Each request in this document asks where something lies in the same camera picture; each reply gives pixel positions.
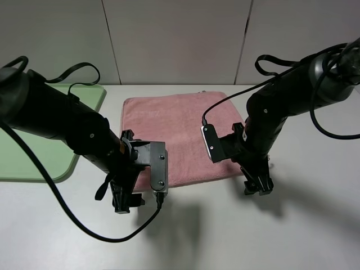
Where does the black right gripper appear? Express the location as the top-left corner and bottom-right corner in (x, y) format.
(219, 122), (273, 196)

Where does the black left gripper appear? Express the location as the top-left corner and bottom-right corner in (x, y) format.
(95, 129), (150, 214)

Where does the pink terry towel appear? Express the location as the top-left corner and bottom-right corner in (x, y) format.
(121, 92), (245, 191)

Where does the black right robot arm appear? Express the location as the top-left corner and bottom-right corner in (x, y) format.
(220, 40), (359, 195)

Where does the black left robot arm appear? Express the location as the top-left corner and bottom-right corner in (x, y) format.
(1, 56), (145, 213)

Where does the green plastic tray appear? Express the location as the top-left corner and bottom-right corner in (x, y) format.
(0, 83), (107, 183)

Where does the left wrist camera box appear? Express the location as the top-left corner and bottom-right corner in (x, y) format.
(150, 142), (168, 196)

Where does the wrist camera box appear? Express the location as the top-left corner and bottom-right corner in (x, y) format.
(150, 142), (168, 196)
(201, 124), (226, 163)

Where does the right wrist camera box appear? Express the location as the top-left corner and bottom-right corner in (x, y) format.
(201, 124), (226, 163)

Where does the black right camera cable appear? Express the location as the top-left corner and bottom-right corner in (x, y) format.
(201, 42), (360, 140)

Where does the black camera cable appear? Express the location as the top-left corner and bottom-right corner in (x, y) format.
(0, 118), (165, 243)
(201, 42), (360, 140)

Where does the black left camera cable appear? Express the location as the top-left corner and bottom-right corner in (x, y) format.
(0, 118), (165, 243)

